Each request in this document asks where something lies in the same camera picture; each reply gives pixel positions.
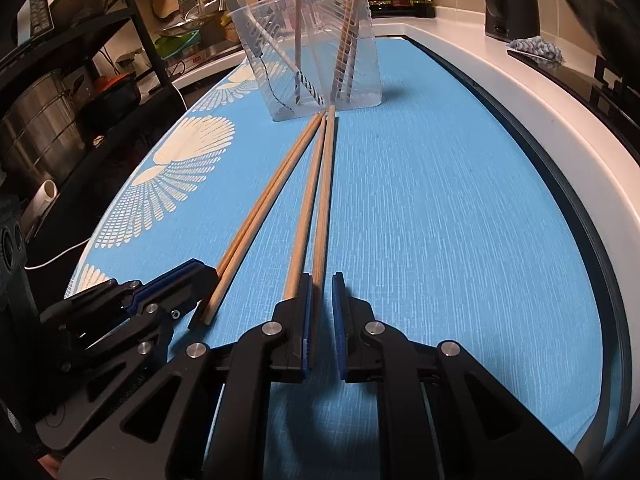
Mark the round wooden cutting board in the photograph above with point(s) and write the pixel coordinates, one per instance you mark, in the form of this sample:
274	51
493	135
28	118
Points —
230	30

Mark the tan wooden chopstick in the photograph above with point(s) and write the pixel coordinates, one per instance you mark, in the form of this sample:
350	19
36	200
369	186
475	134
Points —
260	222
265	190
354	25
347	20
324	210
305	210

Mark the white plastic pipe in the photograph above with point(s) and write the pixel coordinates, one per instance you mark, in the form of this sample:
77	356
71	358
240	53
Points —
45	195

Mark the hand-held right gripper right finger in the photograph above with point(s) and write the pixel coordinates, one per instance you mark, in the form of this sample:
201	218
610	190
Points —
340	330

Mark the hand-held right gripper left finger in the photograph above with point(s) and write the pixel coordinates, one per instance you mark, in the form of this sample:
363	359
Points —
306	330

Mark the clear plastic cutlery container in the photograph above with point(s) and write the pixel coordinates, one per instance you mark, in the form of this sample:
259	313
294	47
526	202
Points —
320	60

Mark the black metal shelf rack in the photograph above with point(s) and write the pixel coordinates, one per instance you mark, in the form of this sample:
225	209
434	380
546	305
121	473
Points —
145	45

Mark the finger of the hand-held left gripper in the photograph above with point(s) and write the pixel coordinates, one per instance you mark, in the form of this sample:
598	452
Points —
95	301
185	290

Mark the black electric kettle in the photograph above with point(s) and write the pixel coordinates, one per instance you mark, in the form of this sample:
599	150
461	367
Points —
510	0

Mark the appliance with button panel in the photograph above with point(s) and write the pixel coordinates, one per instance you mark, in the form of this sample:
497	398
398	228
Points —
35	15

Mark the blue grey knitted cloth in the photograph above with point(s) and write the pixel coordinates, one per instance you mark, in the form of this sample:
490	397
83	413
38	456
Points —
537	49

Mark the black wok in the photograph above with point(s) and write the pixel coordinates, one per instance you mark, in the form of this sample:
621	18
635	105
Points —
600	20

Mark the black pan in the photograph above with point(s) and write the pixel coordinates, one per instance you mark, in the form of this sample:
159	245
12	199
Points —
110	97

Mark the metal basin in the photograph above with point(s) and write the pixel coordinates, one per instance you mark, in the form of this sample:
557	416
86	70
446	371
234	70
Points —
190	25

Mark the black burner grate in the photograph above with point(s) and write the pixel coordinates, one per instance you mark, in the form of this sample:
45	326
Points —
615	80

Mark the green plastic basin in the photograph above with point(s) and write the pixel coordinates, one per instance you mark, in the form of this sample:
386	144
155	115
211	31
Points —
175	47

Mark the large steel pot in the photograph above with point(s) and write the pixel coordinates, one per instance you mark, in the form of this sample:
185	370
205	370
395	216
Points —
40	125

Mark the dark metal bowl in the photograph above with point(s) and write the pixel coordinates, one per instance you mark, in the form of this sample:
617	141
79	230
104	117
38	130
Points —
77	2

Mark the hanging wooden cutting board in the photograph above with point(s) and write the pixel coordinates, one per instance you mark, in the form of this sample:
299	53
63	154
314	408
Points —
165	5

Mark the black glass gas stove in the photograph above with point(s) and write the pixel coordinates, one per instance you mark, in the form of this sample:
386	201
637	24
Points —
575	85

